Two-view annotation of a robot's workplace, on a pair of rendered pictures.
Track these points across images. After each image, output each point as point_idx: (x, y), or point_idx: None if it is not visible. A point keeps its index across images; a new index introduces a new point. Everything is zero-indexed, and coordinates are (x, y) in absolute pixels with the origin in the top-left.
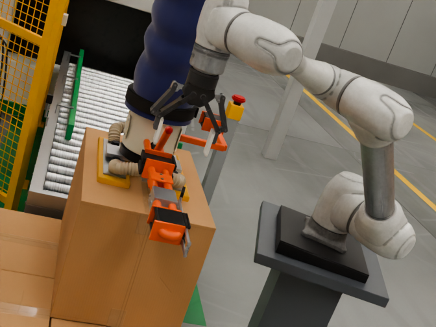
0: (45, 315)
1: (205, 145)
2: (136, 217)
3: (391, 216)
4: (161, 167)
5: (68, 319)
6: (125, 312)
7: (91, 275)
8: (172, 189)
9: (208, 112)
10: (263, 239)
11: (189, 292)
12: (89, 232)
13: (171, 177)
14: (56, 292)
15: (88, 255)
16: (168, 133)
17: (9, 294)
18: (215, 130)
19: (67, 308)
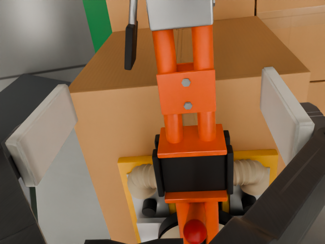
0: (261, 18)
1: (68, 132)
2: None
3: None
4: (187, 144)
5: (236, 18)
6: (176, 29)
7: (234, 36)
8: (157, 44)
9: (25, 221)
10: (23, 186)
11: (102, 49)
12: (265, 54)
13: (161, 105)
14: (264, 23)
15: (249, 43)
16: (194, 219)
17: (302, 40)
18: (2, 152)
19: (243, 20)
